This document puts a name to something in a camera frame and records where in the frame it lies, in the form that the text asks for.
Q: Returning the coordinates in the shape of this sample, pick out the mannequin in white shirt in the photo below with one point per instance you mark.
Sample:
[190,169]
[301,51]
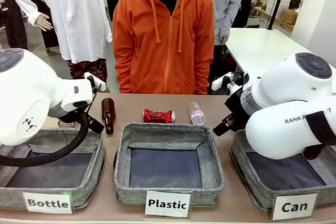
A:
[78,11]

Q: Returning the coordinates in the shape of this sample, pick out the white Can label card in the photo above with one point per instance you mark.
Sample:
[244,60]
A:
[294,206]

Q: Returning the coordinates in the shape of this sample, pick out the brown glass bottle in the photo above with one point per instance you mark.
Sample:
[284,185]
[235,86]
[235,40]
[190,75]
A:
[108,113]

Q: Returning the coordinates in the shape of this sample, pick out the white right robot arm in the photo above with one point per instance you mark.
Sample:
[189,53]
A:
[275,129]

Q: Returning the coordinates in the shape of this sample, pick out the crushed red can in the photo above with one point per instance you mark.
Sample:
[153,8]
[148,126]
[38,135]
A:
[157,116]

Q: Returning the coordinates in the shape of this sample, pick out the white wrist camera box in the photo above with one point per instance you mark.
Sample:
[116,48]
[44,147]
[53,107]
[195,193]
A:
[218,83]
[99,83]

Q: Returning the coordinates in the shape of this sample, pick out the white Plastic label card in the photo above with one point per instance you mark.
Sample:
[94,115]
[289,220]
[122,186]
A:
[167,204]

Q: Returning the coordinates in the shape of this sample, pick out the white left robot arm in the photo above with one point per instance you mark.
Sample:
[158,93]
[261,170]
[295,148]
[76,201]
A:
[26,90]

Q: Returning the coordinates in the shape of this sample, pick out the person in orange hoodie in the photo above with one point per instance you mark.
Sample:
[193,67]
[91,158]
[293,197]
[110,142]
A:
[162,51]

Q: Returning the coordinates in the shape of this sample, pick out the grey fabric basket labelled Can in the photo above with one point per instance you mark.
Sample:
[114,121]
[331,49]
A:
[244,171]

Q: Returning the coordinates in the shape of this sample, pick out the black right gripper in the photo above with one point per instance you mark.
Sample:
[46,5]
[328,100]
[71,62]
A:
[235,103]

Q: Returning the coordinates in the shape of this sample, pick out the small open cardboard box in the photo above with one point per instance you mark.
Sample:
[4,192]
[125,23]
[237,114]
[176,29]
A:
[288,16]

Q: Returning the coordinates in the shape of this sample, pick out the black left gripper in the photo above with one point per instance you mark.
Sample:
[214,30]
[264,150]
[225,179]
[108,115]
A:
[92,123]

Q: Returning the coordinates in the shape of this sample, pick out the grey fabric basket labelled Plastic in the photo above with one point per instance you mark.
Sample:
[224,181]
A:
[162,132]

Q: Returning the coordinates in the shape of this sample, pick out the white Bottle label card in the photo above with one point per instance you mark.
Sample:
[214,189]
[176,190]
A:
[47,203]

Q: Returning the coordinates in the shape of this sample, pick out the white work table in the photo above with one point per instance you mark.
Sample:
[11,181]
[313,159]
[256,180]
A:
[257,45]

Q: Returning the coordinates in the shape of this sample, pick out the small pink-labelled plastic bottle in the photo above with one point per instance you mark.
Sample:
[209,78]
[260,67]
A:
[197,115]

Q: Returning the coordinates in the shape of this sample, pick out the grey fabric basket labelled Bottle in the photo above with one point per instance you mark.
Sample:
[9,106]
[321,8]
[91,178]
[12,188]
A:
[15,197]

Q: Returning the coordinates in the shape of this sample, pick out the black stand pole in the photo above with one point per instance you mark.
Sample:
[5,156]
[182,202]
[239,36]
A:
[277,3]

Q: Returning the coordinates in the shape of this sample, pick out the person in dark clothes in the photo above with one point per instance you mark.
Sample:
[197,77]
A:
[13,24]

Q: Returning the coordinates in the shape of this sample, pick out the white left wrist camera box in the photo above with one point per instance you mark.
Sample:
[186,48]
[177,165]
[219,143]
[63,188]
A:
[99,83]

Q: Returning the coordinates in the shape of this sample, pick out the red floral black trousers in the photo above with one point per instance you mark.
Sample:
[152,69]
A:
[86,69]

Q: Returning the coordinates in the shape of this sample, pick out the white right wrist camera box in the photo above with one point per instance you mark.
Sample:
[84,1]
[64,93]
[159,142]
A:
[218,83]

